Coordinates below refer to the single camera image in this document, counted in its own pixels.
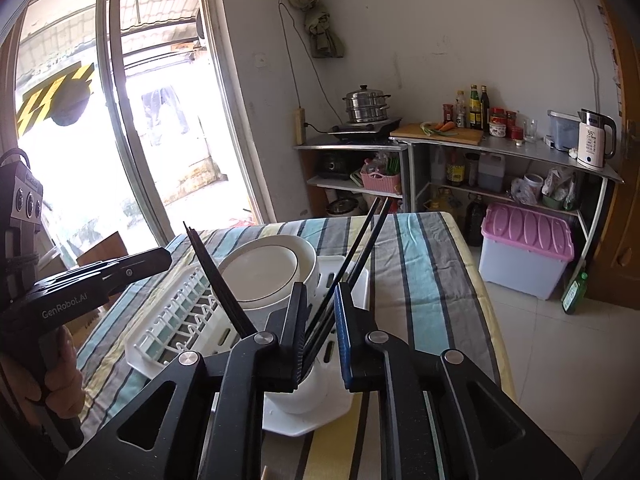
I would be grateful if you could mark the green plastic bottle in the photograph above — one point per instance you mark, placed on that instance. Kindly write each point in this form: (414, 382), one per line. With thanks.
(574, 296)

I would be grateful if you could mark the wooden chopstick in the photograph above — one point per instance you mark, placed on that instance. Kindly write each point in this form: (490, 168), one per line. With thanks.
(269, 474)

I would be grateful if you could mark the sliding glass door frame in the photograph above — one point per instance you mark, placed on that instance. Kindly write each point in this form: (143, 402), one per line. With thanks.
(125, 95)

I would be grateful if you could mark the white mug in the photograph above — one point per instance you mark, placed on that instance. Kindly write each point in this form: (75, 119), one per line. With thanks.
(534, 187)

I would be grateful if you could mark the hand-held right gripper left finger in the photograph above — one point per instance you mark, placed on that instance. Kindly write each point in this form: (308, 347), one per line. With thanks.
(299, 332)

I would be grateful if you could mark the orange carrot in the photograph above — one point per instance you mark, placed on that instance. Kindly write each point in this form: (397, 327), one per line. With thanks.
(445, 126)

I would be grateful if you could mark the black induction cooktop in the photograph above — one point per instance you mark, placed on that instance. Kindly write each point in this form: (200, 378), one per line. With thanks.
(365, 130)

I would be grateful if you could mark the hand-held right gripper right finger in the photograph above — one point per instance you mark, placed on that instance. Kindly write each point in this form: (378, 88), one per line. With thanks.
(342, 332)

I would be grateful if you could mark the hanging grey cloth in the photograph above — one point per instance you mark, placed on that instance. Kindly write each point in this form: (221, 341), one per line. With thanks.
(320, 35)

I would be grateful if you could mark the green bowl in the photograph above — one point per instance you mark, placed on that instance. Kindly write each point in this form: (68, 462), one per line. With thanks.
(553, 201)

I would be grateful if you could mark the dark green glass bottle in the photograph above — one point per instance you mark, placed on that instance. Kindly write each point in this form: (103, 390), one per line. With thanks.
(474, 109)

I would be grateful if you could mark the crumpled plastic bag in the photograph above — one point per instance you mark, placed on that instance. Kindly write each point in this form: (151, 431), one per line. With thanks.
(559, 181)

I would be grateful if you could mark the steel steamer pot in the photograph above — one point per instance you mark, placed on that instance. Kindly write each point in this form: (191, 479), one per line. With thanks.
(366, 106)

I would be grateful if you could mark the wooden cutting board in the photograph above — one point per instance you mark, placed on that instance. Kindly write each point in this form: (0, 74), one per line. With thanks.
(450, 137)

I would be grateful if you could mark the white cup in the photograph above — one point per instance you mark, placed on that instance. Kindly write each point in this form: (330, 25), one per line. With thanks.
(320, 385)

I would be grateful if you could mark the person's left hand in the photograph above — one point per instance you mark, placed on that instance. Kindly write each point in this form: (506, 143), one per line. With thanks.
(67, 375)

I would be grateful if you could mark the metal kitchen shelf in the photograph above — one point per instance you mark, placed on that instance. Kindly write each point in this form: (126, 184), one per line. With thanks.
(536, 148)

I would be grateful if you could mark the blue water pitcher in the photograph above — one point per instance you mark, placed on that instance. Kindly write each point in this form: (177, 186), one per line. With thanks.
(562, 132)

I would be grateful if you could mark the red spice jar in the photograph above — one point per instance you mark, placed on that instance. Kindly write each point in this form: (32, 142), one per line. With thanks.
(448, 114)

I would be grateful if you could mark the clear drinking glass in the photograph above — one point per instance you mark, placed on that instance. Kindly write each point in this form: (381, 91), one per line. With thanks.
(530, 131)

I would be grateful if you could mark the pink plastic basket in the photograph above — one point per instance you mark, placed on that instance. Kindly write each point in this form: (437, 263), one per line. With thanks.
(381, 182)

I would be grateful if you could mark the striped tablecloth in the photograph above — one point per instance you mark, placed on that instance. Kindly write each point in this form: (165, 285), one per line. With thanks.
(425, 285)

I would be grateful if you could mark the wooden door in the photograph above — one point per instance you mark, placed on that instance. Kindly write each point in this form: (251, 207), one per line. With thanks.
(620, 235)

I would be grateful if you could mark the beige power strip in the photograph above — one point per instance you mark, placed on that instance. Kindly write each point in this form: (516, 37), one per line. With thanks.
(299, 126)

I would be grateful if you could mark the white electric kettle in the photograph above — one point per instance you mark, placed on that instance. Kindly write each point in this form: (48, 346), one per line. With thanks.
(592, 142)

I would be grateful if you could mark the brown wooden chair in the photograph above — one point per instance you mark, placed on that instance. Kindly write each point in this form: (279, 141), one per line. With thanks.
(102, 250)

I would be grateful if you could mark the yellow cap sauce bottle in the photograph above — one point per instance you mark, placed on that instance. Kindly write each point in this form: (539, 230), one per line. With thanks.
(460, 110)

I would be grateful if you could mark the white plastic dish rack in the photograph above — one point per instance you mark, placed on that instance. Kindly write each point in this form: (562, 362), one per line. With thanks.
(165, 325)

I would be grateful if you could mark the storage box pink lid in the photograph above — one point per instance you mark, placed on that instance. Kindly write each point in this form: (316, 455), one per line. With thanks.
(525, 250)

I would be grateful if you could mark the dark soy sauce bottle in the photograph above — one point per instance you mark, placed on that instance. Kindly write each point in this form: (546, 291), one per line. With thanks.
(485, 110)

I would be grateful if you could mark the yellow black striped sign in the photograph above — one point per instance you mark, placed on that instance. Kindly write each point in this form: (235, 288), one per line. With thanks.
(50, 95)

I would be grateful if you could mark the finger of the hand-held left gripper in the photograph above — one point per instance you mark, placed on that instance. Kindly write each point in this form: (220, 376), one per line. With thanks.
(75, 272)
(142, 264)

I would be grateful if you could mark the dark liquid plastic jug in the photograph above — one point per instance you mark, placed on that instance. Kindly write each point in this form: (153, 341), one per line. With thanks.
(491, 172)

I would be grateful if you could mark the white jar red lid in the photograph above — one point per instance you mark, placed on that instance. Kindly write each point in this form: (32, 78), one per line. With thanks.
(497, 127)

